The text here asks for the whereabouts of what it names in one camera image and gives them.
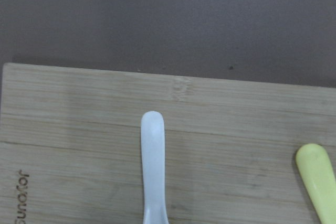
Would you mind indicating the white ceramic spoon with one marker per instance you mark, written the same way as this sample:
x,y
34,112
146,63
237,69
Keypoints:
x,y
153,167

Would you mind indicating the bamboo cutting board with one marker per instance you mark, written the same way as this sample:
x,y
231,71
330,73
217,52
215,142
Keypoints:
x,y
70,146

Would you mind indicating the yellow plastic knife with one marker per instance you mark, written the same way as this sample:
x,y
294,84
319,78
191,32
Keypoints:
x,y
317,174

